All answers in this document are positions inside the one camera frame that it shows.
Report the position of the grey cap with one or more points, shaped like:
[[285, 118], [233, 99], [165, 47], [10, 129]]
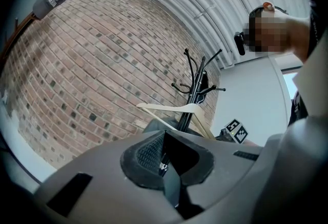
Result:
[[51, 0]]

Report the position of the glass window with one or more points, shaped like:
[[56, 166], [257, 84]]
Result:
[[290, 83]]

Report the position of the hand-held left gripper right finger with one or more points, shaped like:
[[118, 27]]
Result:
[[256, 187]]

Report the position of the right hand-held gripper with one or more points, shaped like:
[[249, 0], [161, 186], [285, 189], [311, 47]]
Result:
[[237, 130]]

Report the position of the person's head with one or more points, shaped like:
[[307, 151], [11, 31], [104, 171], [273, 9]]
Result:
[[276, 33]]

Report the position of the black head camera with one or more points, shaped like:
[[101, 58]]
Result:
[[241, 43]]

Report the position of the beige wooden hanger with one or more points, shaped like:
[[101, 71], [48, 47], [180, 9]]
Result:
[[189, 110]]

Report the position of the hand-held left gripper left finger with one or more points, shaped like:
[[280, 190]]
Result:
[[102, 192]]

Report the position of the grey hanging garment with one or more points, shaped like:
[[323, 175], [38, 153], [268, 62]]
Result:
[[156, 125]]

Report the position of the black coat rack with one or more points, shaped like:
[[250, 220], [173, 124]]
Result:
[[196, 82]]

